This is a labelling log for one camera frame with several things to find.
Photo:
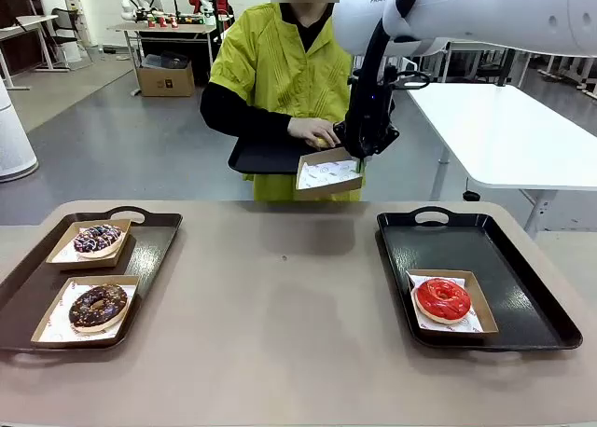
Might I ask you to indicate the large white table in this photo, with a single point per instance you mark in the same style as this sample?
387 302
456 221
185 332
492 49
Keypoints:
503 133

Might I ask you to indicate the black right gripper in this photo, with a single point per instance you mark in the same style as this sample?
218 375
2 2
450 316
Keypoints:
383 103

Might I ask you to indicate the purple drizzled sprinkle donut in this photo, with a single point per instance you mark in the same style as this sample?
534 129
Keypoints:
86 246

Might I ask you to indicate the small black floor object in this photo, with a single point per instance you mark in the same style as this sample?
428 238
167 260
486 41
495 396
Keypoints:
471 196

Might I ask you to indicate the white background work table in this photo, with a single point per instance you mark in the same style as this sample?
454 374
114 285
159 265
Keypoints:
186 27

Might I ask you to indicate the chocolate sprinkle donut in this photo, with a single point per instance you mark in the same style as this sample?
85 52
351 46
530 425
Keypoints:
84 317

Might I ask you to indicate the small red cup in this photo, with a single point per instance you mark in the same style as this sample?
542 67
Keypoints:
151 22
173 22
162 22

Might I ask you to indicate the black plastic tray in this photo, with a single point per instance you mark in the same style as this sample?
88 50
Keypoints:
466 254
266 159

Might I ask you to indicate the kraft paper box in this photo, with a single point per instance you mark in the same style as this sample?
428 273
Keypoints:
482 306
70 344
79 265
326 192

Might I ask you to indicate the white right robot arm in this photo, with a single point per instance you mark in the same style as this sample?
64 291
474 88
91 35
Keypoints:
490 12

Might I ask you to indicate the white cylindrical appliance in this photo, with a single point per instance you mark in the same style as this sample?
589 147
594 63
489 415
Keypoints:
14 138

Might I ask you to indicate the red glazed donut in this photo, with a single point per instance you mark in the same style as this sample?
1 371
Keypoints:
454 308

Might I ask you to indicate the yellow glazed donut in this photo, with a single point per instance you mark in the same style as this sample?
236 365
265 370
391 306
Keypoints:
321 142

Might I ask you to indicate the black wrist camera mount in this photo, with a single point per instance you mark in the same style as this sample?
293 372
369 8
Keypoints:
388 137

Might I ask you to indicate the person's right forearm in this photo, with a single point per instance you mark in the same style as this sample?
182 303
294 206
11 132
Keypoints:
252 119

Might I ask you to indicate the grey office chair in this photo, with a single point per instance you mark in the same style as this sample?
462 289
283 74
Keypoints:
63 19

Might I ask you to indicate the white office desk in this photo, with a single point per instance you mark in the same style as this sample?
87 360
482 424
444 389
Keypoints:
28 22

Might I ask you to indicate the person's right hand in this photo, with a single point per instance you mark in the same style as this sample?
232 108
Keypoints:
310 129

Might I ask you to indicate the person in yellow-green jacket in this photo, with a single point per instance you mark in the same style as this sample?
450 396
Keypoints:
280 63

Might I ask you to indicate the white smiley print liner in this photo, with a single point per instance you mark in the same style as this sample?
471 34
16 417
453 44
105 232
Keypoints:
63 255
326 173
58 324
472 324

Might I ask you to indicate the cardboard box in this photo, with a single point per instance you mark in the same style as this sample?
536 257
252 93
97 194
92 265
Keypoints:
165 83

